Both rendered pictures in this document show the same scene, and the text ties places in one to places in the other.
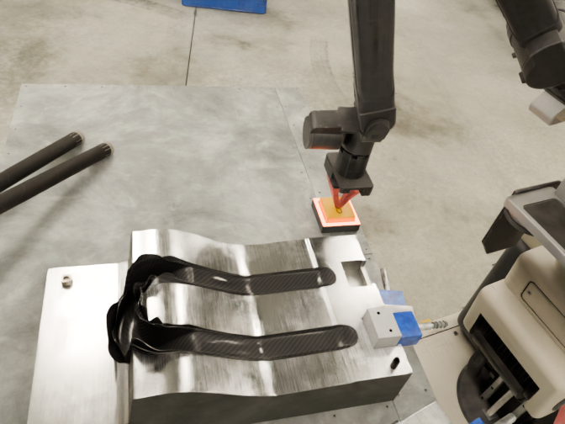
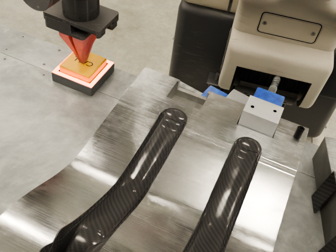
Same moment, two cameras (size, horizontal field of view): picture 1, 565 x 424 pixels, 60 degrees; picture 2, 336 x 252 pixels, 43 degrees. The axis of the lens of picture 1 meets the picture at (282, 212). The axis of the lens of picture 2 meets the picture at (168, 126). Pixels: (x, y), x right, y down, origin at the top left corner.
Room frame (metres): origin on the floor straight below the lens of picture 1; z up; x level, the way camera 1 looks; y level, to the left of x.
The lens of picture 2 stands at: (0.25, 0.24, 1.31)
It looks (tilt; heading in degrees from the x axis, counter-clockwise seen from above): 47 degrees down; 308
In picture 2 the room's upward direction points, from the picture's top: 9 degrees clockwise
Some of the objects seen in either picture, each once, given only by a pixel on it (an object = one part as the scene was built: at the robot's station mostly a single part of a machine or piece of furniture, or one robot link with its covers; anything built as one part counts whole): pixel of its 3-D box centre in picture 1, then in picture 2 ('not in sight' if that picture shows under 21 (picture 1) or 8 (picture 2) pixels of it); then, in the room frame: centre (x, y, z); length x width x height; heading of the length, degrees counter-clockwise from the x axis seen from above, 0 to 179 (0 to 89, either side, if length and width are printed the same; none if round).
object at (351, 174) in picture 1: (351, 161); (80, 1); (0.73, -0.11, 0.95); 0.10 x 0.07 x 0.07; 20
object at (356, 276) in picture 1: (355, 279); (187, 103); (0.52, -0.14, 0.87); 0.05 x 0.05 x 0.04; 21
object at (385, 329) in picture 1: (408, 328); (267, 102); (0.43, -0.22, 0.89); 0.13 x 0.05 x 0.05; 110
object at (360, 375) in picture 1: (221, 320); (149, 241); (0.40, 0.06, 0.87); 0.50 x 0.26 x 0.14; 111
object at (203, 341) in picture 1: (235, 306); (168, 211); (0.39, 0.04, 0.92); 0.35 x 0.16 x 0.09; 111
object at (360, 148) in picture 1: (356, 134); not in sight; (0.73, -0.10, 1.01); 0.07 x 0.06 x 0.07; 106
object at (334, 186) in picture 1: (341, 185); (76, 36); (0.74, -0.10, 0.88); 0.07 x 0.07 x 0.09; 20
